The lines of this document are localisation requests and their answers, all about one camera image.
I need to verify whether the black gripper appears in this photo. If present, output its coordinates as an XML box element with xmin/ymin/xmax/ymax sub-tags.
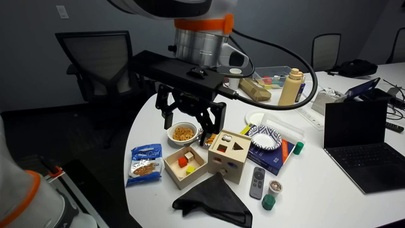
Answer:
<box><xmin>156</xmin><ymin>85</ymin><xmax>227</xmax><ymax>145</ymax></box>

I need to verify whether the wooden shape sorter box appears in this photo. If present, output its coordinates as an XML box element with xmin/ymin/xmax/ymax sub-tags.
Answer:
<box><xmin>208</xmin><ymin>130</ymin><xmax>251</xmax><ymax>183</ymax></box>

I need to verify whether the open wooden tray box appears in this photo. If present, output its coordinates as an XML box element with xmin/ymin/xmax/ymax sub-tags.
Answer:
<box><xmin>165</xmin><ymin>147</ymin><xmax>208</xmax><ymax>190</ymax></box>

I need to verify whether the white round lid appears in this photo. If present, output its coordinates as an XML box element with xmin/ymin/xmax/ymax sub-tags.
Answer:
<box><xmin>245</xmin><ymin>111</ymin><xmax>265</xmax><ymax>125</ymax></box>

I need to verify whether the white box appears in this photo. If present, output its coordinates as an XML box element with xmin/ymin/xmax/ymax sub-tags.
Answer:
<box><xmin>312</xmin><ymin>88</ymin><xmax>347</xmax><ymax>115</ymax></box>

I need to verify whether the white bowl of snacks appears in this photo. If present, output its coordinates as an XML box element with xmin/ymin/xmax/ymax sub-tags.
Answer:
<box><xmin>168</xmin><ymin>121</ymin><xmax>198</xmax><ymax>145</ymax></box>

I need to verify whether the white cube block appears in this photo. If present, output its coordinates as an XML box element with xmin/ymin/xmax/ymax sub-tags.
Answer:
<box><xmin>185</xmin><ymin>152</ymin><xmax>194</xmax><ymax>161</ymax></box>

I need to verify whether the red cube block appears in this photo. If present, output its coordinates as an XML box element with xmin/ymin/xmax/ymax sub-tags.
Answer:
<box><xmin>178</xmin><ymin>157</ymin><xmax>189</xmax><ymax>167</ymax></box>

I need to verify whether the yellow block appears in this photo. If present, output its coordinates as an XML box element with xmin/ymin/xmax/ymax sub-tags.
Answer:
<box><xmin>187</xmin><ymin>166</ymin><xmax>197</xmax><ymax>175</ymax></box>

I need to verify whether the blue snack bag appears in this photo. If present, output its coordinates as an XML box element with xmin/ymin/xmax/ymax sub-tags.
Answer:
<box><xmin>127</xmin><ymin>143</ymin><xmax>164</xmax><ymax>186</ymax></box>

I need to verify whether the brown bread bag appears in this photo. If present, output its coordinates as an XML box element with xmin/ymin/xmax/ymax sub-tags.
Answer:
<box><xmin>240</xmin><ymin>78</ymin><xmax>271</xmax><ymax>101</ymax></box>

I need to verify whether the blue striped paper plate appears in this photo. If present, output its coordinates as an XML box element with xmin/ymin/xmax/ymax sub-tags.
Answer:
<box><xmin>249</xmin><ymin>125</ymin><xmax>283</xmax><ymax>151</ymax></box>

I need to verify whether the black cloth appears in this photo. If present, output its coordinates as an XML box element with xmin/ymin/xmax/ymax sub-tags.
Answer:
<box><xmin>173</xmin><ymin>173</ymin><xmax>254</xmax><ymax>228</ymax></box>

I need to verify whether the blue book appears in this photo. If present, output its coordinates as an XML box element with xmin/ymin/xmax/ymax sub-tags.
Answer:
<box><xmin>249</xmin><ymin>140</ymin><xmax>295</xmax><ymax>176</ymax></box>

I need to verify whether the grey remote control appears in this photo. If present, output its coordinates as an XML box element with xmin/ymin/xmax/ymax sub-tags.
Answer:
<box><xmin>250</xmin><ymin>167</ymin><xmax>265</xmax><ymax>200</ymax></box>

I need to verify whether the orange marker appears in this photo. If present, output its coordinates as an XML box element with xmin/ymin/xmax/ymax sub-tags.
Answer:
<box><xmin>281</xmin><ymin>139</ymin><xmax>289</xmax><ymax>162</ymax></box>

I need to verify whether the tan squeeze bottle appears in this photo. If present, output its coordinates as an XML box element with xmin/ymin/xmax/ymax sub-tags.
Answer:
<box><xmin>279</xmin><ymin>68</ymin><xmax>304</xmax><ymax>106</ymax></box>

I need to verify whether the black mesh office chair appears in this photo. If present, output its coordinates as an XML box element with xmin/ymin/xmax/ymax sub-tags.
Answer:
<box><xmin>56</xmin><ymin>30</ymin><xmax>145</xmax><ymax>121</ymax></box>

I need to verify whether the small coffee pod cup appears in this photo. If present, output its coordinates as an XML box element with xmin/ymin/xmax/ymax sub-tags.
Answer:
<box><xmin>269</xmin><ymin>181</ymin><xmax>283</xmax><ymax>195</ymax></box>

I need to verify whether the small green cylinder block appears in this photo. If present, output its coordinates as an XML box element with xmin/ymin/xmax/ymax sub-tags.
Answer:
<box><xmin>294</xmin><ymin>142</ymin><xmax>305</xmax><ymax>154</ymax></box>

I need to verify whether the green hexagonal block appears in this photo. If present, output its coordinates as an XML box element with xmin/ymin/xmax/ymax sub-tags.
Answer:
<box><xmin>262</xmin><ymin>194</ymin><xmax>276</xmax><ymax>210</ymax></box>

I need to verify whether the white power strip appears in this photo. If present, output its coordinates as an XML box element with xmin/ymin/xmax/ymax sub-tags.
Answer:
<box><xmin>298</xmin><ymin>107</ymin><xmax>323</xmax><ymax>130</ymax></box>

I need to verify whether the grey office chair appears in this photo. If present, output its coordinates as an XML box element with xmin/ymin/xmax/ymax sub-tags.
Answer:
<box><xmin>312</xmin><ymin>33</ymin><xmax>342</xmax><ymax>71</ymax></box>

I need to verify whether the black laptop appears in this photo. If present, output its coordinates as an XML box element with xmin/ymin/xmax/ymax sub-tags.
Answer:
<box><xmin>324</xmin><ymin>101</ymin><xmax>405</xmax><ymax>194</ymax></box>

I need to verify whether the black bag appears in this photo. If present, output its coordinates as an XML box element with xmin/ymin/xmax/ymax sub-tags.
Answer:
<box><xmin>328</xmin><ymin>59</ymin><xmax>379</xmax><ymax>77</ymax></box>

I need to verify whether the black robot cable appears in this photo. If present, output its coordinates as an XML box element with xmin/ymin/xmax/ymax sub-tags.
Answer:
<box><xmin>217</xmin><ymin>29</ymin><xmax>319</xmax><ymax>111</ymax></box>

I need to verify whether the white robot arm orange ring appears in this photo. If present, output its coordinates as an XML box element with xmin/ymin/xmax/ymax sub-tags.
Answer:
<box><xmin>108</xmin><ymin>0</ymin><xmax>251</xmax><ymax>68</ymax></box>

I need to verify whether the robot base with orange ring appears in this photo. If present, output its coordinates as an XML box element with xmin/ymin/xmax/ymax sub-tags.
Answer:
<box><xmin>0</xmin><ymin>118</ymin><xmax>98</xmax><ymax>228</ymax></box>

